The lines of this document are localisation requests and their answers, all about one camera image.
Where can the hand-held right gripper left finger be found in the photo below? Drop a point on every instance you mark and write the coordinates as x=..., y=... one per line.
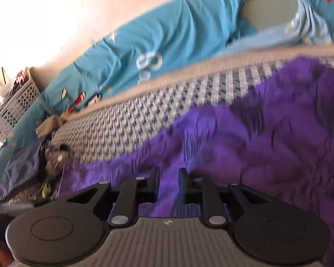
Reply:
x=155, y=180

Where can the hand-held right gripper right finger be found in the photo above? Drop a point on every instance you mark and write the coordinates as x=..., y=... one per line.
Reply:
x=183, y=183

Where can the purple patterned garment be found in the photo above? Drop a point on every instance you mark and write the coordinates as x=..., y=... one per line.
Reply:
x=253, y=144

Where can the navy folded clothes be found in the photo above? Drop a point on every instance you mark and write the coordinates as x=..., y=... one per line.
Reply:
x=19, y=169

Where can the houndstooth bed cover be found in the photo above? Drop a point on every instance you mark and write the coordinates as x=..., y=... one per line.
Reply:
x=128, y=128

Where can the khaki crumpled cloth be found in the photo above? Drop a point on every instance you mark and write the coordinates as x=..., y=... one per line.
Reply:
x=50, y=125

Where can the white perforated basket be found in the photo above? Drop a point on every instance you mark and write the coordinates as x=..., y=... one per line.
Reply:
x=19, y=105

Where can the grey padded bed rail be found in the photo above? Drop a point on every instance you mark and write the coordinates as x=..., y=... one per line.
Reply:
x=272, y=5

